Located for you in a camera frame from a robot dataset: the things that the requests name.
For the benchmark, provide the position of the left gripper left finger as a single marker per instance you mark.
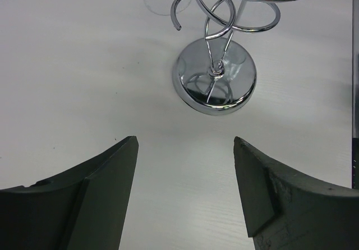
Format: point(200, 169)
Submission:
point(83, 207)

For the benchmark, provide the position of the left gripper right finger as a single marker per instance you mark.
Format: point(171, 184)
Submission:
point(287, 209)

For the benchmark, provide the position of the chrome wine glass rack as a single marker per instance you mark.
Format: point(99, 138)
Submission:
point(215, 75)

